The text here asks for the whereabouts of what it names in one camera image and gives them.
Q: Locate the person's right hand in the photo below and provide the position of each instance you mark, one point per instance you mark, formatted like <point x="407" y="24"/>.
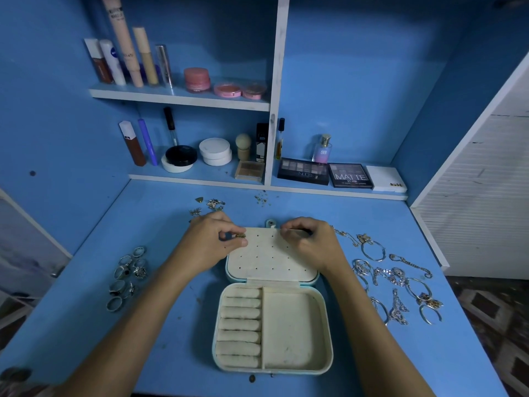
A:
<point x="321" y="248"/>

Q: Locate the person's left hand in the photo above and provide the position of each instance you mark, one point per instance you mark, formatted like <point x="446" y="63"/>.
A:
<point x="205" y="242"/>

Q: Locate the pile of small earrings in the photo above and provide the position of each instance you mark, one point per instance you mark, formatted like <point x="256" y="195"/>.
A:
<point x="215" y="204"/>

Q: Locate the pile of silver rings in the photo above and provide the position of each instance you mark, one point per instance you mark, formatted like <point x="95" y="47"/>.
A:
<point x="136" y="268"/>

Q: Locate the cream jewellery box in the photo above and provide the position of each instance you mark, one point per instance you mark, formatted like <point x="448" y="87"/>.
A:
<point x="289" y="330"/>

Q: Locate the person's left forearm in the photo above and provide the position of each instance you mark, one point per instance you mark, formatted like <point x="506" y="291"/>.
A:
<point x="132" y="335"/>

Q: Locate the person's right forearm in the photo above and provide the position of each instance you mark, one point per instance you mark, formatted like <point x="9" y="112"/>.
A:
<point x="376" y="343"/>

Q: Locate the white flat box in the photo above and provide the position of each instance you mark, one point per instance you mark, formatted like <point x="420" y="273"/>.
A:
<point x="387" y="179"/>

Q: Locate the black lettered eyeshadow palette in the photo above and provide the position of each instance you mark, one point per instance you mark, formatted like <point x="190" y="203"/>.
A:
<point x="350" y="176"/>

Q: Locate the dark eyeshadow palette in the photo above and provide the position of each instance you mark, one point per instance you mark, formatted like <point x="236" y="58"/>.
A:
<point x="302" y="171"/>

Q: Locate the square brown powder compact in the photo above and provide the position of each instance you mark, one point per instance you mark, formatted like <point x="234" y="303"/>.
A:
<point x="250" y="170"/>

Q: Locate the white bowl black inside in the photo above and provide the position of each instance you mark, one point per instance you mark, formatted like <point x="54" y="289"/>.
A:
<point x="180" y="155"/>

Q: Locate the white round cream jar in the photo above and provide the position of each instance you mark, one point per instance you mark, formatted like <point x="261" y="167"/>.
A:
<point x="215" y="151"/>

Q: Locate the small pink perfume bottle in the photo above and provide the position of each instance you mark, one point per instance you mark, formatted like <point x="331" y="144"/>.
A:
<point x="321" y="153"/>

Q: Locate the beige makeup sponge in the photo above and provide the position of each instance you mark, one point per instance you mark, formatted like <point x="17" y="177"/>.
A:
<point x="243" y="144"/>

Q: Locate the black cosmetic bottle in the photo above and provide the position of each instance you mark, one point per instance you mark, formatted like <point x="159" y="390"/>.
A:
<point x="261" y="143"/>

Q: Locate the blue cosmetic tube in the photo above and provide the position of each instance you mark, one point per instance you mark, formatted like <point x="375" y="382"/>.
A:
<point x="148" y="143"/>

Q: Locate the thin dark cosmetic bottle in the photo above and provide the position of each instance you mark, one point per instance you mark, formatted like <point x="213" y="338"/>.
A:
<point x="280" y="138"/>

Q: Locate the brown lipstick tube white cap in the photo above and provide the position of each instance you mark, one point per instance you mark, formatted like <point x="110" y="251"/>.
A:
<point x="134" y="146"/>

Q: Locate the black makeup brush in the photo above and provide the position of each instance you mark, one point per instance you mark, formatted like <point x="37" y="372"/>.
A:
<point x="169" y="124"/>

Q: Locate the pink flat compact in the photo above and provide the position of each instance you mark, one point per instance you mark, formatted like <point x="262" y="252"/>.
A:
<point x="228" y="90"/>
<point x="254" y="91"/>

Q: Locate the pink round jar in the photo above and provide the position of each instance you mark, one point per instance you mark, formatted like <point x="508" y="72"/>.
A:
<point x="197" y="79"/>

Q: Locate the white slatted cabinet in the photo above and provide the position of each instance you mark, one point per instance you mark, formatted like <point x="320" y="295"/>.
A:
<point x="488" y="202"/>

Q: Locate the white framed marbled panel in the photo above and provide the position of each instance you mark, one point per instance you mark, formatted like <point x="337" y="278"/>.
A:
<point x="25" y="252"/>

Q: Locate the short beige cosmetic tube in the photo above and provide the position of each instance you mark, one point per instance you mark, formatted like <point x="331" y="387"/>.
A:
<point x="146" y="58"/>

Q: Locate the white tube blue label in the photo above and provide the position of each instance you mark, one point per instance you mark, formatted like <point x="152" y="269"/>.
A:
<point x="114" y="66"/>

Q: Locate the white shelf unit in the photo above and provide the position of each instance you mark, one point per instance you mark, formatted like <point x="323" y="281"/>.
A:
<point x="278" y="45"/>

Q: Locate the tall beige cosmetic tube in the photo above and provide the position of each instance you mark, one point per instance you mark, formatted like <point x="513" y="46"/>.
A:
<point x="122" y="41"/>

